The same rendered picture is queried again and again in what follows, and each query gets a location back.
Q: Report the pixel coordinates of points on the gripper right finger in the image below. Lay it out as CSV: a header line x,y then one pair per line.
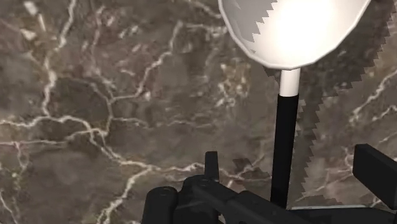
x,y
377,173

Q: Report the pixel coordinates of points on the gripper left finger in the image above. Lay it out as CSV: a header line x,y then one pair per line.
x,y
211,167

